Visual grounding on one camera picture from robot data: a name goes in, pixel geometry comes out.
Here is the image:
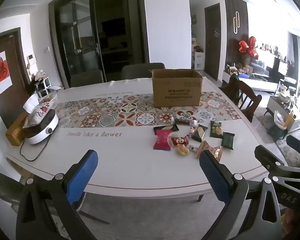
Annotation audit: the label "dark interior door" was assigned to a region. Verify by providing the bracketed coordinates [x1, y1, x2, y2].
[204, 3, 222, 81]

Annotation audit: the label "white patterned table mat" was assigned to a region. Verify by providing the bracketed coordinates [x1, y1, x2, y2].
[6, 76, 265, 193]

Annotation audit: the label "black glass sliding door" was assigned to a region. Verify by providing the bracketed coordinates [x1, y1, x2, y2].
[48, 0, 150, 88]

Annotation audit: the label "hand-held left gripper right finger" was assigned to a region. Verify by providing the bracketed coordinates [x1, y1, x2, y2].
[199, 149, 282, 240]

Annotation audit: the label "brown gift box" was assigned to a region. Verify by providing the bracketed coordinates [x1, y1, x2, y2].
[5, 112, 28, 147]

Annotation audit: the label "red and white door poster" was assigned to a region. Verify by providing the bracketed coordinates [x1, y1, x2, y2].
[0, 51, 13, 93]

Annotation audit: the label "orange brown snack packet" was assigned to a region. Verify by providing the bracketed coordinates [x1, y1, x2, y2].
[195, 140, 212, 159]

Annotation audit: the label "brown wooden door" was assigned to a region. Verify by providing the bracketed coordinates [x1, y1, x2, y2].
[0, 27, 28, 128]

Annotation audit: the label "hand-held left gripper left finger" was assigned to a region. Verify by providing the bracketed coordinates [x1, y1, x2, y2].
[16, 149, 99, 240]

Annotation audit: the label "floral tissue box cover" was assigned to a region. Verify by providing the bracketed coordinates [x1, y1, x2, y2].
[22, 96, 56, 128]

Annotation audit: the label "shiny copper snack packet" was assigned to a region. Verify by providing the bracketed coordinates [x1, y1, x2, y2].
[211, 146, 224, 162]

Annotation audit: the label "red cartoon snack packet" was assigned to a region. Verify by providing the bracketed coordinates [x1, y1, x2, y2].
[171, 136, 189, 147]

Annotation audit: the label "grey sofa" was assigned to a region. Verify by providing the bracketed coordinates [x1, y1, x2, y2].
[251, 58, 271, 77]

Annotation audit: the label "red foil balloons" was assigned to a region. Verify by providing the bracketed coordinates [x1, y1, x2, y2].
[238, 36, 260, 59]

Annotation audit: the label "black power cable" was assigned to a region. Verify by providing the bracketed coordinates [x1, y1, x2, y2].
[20, 139, 50, 162]

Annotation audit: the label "dark green snack packet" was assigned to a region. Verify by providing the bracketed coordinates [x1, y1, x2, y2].
[221, 132, 235, 151]

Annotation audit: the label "pink snack packet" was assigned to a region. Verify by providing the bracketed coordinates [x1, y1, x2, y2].
[153, 130, 173, 151]

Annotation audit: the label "white storage drawers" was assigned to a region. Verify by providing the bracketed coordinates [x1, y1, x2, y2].
[194, 52, 205, 71]

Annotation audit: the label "grey upholstered chair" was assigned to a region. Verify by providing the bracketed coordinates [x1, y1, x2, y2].
[121, 62, 166, 80]

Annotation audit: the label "black chip packet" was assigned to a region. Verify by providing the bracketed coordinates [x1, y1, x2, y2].
[153, 124, 179, 136]

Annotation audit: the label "dark wooden chair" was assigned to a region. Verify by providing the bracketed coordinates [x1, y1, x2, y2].
[218, 76, 263, 123]

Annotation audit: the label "black and gold snack packet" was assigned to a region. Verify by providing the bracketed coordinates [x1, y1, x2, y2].
[191, 124, 208, 142]

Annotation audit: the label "brown cardboard box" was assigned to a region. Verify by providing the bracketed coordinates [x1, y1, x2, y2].
[150, 69, 203, 107]

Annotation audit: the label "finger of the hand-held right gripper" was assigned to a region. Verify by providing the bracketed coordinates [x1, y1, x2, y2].
[254, 144, 300, 180]
[286, 135, 300, 153]

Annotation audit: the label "looped wall light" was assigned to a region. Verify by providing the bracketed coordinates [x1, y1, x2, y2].
[232, 11, 241, 34]

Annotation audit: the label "white electric cooker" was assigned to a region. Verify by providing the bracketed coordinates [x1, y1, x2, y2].
[22, 110, 59, 145]

